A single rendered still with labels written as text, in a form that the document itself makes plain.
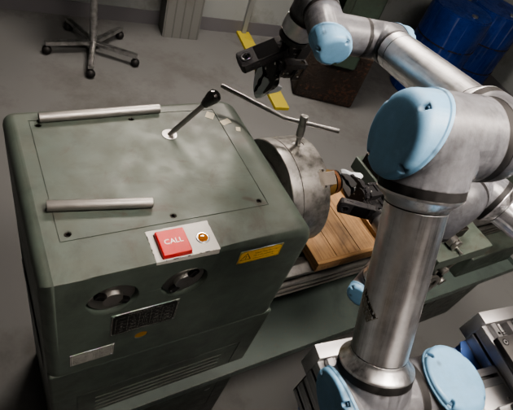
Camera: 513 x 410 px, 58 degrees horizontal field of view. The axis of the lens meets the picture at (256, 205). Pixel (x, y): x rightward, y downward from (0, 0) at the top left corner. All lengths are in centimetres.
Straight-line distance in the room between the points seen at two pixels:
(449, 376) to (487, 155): 36
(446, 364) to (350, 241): 85
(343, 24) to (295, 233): 44
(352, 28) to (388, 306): 52
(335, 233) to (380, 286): 96
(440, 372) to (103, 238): 63
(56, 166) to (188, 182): 28
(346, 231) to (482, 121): 107
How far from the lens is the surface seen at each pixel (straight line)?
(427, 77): 83
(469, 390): 84
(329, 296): 189
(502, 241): 243
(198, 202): 101
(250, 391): 221
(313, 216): 126
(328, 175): 130
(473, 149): 61
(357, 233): 165
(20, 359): 220
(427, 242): 64
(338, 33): 91
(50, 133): 113
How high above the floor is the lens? 199
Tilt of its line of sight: 45 degrees down
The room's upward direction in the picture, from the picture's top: 23 degrees clockwise
